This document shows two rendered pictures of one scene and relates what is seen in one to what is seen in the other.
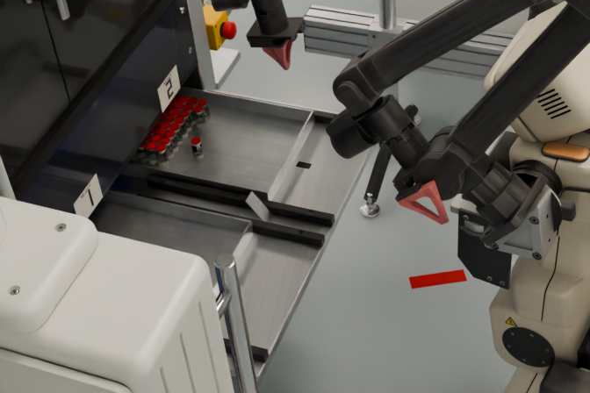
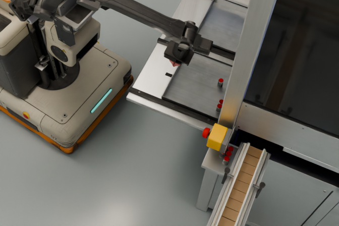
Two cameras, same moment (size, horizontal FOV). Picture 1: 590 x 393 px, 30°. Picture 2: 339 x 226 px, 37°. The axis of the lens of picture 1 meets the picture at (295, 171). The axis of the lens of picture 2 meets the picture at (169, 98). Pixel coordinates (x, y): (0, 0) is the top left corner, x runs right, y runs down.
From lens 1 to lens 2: 287 cm
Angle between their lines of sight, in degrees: 78
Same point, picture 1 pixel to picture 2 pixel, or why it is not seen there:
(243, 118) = (198, 108)
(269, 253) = not seen: hidden behind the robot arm
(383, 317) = (131, 209)
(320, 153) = (160, 80)
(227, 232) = not seen: hidden behind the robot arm
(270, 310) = (185, 7)
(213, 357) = not seen: outside the picture
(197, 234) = (216, 43)
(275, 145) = (181, 88)
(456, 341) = (98, 190)
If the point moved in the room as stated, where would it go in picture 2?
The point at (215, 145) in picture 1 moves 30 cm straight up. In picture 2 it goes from (211, 92) to (221, 50)
